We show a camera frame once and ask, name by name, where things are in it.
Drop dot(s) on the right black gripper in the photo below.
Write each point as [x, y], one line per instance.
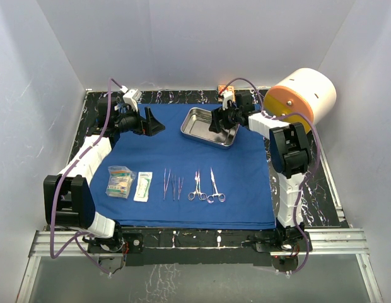
[217, 115]

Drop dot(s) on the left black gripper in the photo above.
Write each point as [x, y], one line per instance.
[152, 126]

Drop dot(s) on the metal instrument tray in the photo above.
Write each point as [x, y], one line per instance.
[196, 127]

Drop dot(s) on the white suture packet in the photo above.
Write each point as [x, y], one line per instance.
[143, 186]

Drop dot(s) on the blue surgical drape cloth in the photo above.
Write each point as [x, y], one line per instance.
[194, 185]

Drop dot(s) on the glove packet teal orange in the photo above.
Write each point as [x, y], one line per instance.
[119, 182]

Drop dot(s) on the green packaged surgical supplies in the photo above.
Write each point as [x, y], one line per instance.
[127, 189]

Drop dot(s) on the steel surgical scissors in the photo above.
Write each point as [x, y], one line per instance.
[215, 194]

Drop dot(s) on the steel hemostat clamp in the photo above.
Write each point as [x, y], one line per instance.
[197, 192]

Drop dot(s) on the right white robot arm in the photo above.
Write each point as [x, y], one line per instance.
[290, 158]

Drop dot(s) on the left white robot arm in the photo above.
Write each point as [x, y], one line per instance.
[67, 197]

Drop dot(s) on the small orange circuit board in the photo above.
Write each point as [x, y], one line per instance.
[223, 89]

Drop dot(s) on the white cylindrical drawer container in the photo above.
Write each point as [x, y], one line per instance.
[306, 91]

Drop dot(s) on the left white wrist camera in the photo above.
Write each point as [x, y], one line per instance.
[131, 97]

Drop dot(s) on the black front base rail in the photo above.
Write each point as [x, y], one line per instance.
[139, 247]

